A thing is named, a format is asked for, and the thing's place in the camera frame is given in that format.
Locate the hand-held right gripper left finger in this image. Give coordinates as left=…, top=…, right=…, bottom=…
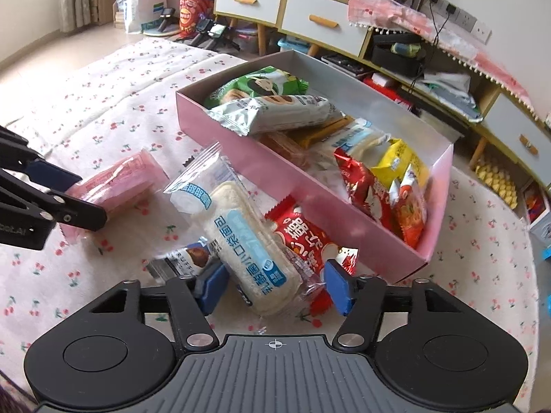
left=88, top=262, right=231, bottom=351

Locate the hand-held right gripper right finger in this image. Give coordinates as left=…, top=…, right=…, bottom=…
left=324, top=259, right=461, bottom=349

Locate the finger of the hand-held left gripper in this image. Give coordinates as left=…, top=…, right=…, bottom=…
left=0, top=168, right=108, bottom=231
left=0, top=126, right=82, bottom=192

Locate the pink snack packet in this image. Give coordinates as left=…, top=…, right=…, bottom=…
left=60, top=148, right=169, bottom=242

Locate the clear white bread packet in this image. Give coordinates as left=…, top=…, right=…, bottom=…
left=164, top=141, right=330, bottom=320

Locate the pink cardboard box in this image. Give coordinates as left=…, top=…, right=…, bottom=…
left=174, top=49, right=455, bottom=285

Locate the yellow snack packet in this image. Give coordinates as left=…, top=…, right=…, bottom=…
left=370, top=138, right=431, bottom=192

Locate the gold snack packet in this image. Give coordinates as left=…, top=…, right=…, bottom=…
left=293, top=116, right=354, bottom=149

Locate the grey biscuit snack packet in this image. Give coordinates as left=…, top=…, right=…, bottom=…
left=208, top=94, right=345, bottom=137

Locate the dark chocolate snack packet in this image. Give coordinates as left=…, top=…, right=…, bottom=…
left=145, top=241, right=221, bottom=280

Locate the red white snack packet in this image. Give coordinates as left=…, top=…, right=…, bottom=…
left=263, top=195, right=360, bottom=317

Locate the red orange snack packet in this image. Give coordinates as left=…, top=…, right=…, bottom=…
left=387, top=170, right=430, bottom=250

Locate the white light blue snack packet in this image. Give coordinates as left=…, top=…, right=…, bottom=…
left=319, top=118, right=390, bottom=168

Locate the orange cracker packet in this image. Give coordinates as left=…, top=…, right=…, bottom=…
left=257, top=131, right=313, bottom=166

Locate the white shopping bag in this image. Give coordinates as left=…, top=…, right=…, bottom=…
left=114, top=0, right=169, bottom=35

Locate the yellow egg tray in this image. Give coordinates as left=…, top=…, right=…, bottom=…
left=474, top=159, right=519, bottom=207

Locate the red cardboard box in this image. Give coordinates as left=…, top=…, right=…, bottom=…
left=364, top=73, right=414, bottom=108

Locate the green snack packet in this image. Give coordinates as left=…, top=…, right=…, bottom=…
left=202, top=65, right=310, bottom=110

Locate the white patterned crate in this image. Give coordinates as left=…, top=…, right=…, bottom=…
left=523, top=176, right=551, bottom=242

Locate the black tripod device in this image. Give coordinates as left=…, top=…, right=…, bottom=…
left=189, top=19, right=239, bottom=50

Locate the black keyboard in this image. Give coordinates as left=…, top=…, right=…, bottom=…
left=321, top=54, right=366, bottom=76

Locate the stack of papers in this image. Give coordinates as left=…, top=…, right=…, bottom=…
left=415, top=71, right=483, bottom=123

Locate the black storage box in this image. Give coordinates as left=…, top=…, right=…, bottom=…
left=371, top=32, right=427, bottom=80

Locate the blue lidded plastic bin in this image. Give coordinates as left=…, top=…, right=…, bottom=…
left=278, top=36, right=311, bottom=59

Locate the pink cherry print cloth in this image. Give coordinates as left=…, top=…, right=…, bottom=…
left=348, top=0, right=530, bottom=99

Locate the white wall socket strip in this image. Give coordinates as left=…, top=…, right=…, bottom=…
left=428, top=0, right=491, bottom=44

